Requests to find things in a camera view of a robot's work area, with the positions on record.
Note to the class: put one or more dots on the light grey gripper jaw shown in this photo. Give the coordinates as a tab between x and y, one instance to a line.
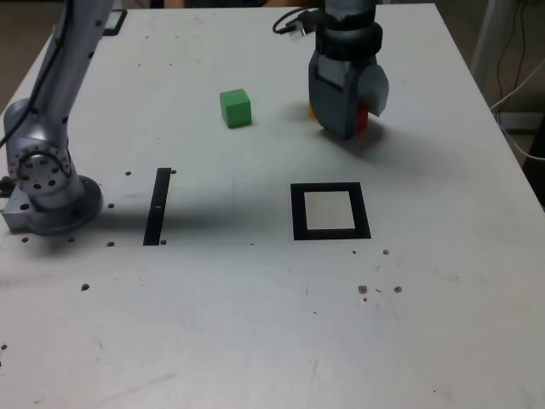
375	87

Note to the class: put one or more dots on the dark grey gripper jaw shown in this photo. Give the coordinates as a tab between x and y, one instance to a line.
334	106

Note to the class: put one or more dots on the yellow cube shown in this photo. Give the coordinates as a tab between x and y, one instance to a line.
311	111

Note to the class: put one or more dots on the red cube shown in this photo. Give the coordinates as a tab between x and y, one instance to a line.
362	121

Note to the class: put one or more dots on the green cube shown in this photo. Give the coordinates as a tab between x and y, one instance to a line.
236	113

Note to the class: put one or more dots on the black tape square outline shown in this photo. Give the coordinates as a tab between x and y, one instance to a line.
328	188

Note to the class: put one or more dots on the black tape strip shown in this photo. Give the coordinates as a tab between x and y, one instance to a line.
156	191

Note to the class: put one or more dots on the black smartphone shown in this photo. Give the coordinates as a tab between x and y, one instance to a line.
116	21

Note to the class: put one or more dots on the white post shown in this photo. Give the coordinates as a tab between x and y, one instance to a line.
489	34

